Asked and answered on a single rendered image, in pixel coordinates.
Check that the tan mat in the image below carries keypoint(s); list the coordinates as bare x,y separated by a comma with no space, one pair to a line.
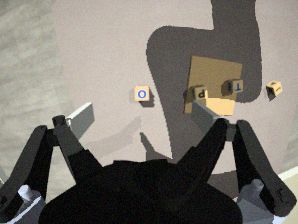
213,73

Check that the beige block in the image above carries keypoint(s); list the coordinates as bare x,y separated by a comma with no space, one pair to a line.
199,92
274,88
234,85
142,93

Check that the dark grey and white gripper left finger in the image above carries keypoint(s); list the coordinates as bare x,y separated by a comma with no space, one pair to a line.
20,198

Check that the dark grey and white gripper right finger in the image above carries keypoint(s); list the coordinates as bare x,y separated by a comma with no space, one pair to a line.
263,197

